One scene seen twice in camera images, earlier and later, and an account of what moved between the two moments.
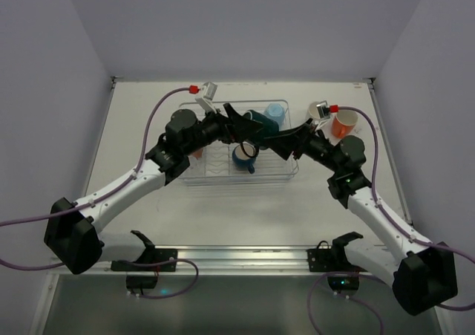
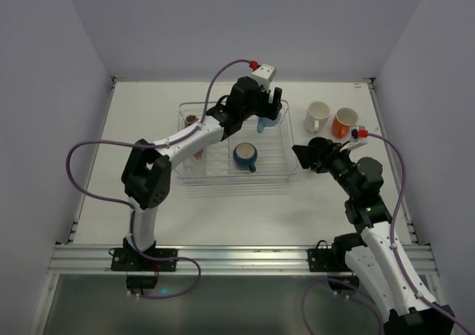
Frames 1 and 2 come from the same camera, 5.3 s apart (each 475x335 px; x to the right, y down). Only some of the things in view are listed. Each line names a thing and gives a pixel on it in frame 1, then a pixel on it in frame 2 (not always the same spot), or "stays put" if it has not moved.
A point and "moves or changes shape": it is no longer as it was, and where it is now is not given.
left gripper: [227, 125] -> [268, 101]
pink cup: [197, 154] stays put
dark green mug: [270, 127] moves or changes shape
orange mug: [344, 123] stays put
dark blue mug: [243, 157] stays put
